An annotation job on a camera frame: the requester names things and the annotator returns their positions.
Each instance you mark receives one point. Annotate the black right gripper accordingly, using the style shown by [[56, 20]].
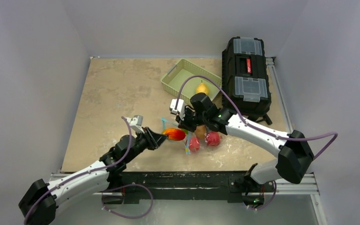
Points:
[[185, 118]]

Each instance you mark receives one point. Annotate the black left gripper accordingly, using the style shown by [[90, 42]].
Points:
[[159, 138]]

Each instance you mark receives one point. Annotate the red orange fake tomato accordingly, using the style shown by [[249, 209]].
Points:
[[174, 134]]

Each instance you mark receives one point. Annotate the clear zip bag blue seal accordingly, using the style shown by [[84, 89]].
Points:
[[171, 123]]

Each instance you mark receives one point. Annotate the yellow fake lemon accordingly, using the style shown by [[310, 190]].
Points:
[[202, 88]]

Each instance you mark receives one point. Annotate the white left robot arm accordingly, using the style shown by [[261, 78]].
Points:
[[43, 201]]

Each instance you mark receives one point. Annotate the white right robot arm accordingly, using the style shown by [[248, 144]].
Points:
[[292, 157]]

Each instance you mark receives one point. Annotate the brown fake potato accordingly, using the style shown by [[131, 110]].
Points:
[[201, 132]]

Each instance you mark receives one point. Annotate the red fake apple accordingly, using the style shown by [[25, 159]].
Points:
[[212, 139]]

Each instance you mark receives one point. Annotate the green perforated plastic basket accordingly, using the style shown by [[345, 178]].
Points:
[[187, 76]]

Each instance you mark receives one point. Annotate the black toolbox clear lids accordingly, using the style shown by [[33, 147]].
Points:
[[245, 79]]

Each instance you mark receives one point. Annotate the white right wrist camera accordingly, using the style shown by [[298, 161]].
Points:
[[177, 107]]

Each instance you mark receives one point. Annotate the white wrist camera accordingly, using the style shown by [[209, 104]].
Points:
[[135, 123], [177, 107]]

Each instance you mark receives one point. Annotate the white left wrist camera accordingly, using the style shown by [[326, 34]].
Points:
[[135, 123]]

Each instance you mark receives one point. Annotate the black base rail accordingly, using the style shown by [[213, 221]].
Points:
[[230, 186]]

